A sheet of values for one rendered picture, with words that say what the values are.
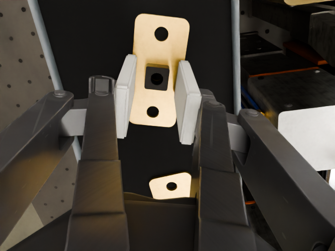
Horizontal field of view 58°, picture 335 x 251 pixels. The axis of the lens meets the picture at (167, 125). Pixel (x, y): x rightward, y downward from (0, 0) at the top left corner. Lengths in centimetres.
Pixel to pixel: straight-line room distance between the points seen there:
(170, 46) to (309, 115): 17
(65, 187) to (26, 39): 40
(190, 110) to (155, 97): 8
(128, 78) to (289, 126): 21
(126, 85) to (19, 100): 66
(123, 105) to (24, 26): 60
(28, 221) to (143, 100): 186
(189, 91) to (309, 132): 21
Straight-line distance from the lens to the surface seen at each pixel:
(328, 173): 54
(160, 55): 22
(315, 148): 36
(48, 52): 23
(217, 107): 15
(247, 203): 60
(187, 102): 16
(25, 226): 209
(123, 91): 15
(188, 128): 16
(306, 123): 34
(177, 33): 22
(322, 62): 60
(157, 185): 28
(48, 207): 96
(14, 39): 76
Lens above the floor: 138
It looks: 64 degrees down
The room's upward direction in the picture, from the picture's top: 176 degrees clockwise
